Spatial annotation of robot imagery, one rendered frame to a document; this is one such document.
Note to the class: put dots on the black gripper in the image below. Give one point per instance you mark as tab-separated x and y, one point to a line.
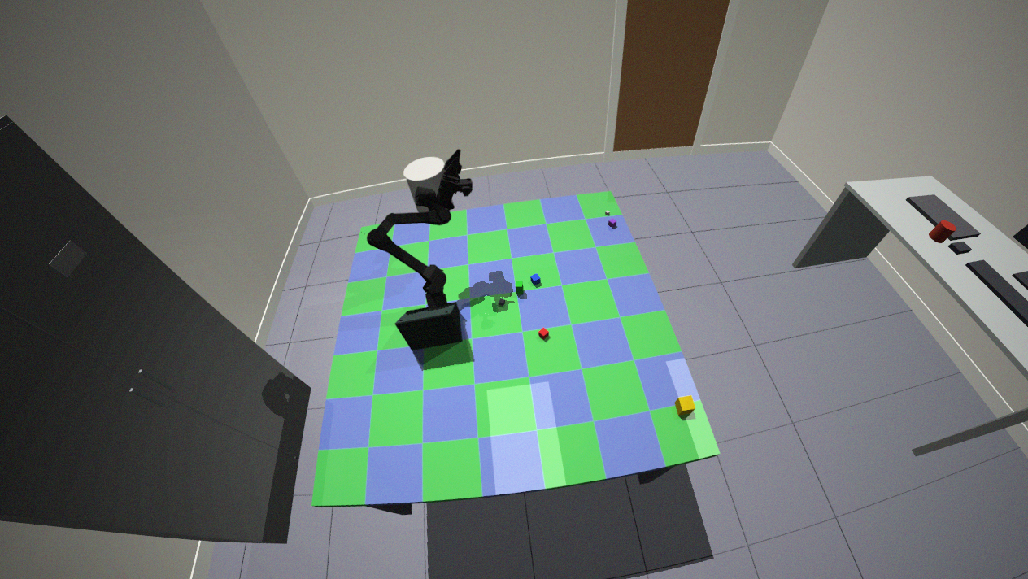
451	175

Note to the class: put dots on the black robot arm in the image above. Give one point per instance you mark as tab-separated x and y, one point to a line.
439	213

